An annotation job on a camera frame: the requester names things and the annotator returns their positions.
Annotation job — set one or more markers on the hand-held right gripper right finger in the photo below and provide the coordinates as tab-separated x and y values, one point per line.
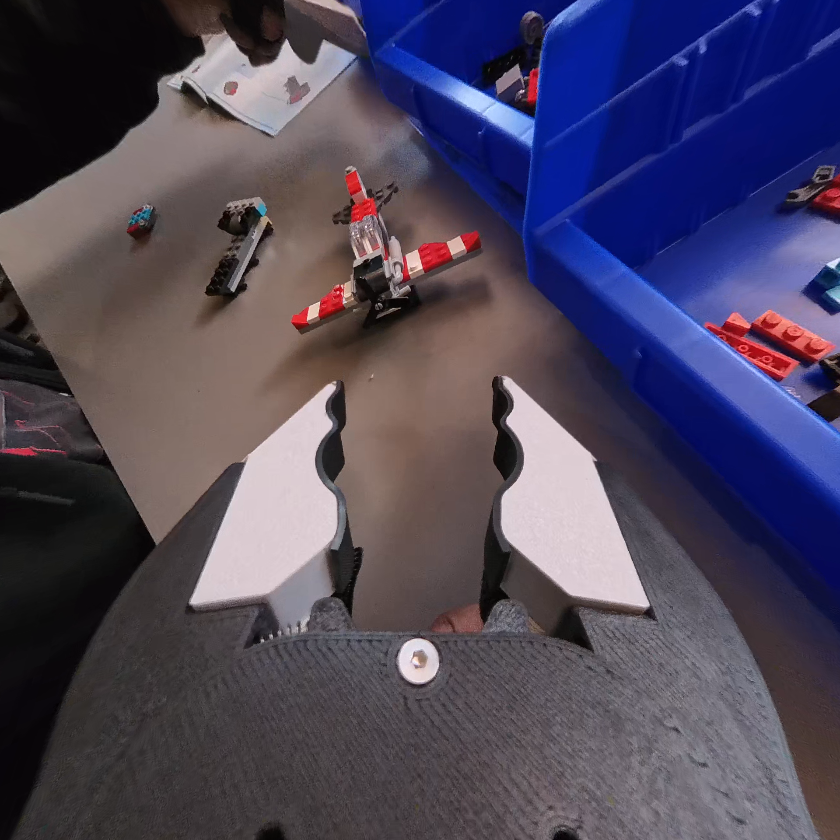
564	525

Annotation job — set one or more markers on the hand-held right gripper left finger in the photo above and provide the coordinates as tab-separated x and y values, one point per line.
275	518

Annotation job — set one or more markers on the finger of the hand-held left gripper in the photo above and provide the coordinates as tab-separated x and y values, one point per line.
321	19

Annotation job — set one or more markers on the red and teal brick block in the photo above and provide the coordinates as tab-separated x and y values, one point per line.
141	221

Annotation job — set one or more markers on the person's left forearm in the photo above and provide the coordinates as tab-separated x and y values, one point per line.
79	79

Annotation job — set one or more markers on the grey desk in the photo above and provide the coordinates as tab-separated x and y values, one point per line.
459	367

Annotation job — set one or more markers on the person's right hand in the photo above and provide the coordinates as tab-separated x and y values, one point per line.
459	620

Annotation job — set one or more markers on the open instruction booklet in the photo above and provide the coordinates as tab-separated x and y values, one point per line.
262	92

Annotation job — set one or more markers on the blue plastic bin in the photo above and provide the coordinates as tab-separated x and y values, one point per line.
656	394
446	111

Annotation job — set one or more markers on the pile of dark bricks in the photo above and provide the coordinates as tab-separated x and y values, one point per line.
508	85

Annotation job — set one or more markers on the grey and black brick assembly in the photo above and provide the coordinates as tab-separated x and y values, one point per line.
246	239

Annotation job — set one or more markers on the person's dark clothing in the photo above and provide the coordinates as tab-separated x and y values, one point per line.
52	590

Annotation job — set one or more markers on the black bag with red pattern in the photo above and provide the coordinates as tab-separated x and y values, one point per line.
39	420

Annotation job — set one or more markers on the red and white brick airplane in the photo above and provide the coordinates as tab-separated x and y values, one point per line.
433	253

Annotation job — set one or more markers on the loose red and teal bricks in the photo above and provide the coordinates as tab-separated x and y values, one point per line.
787	334

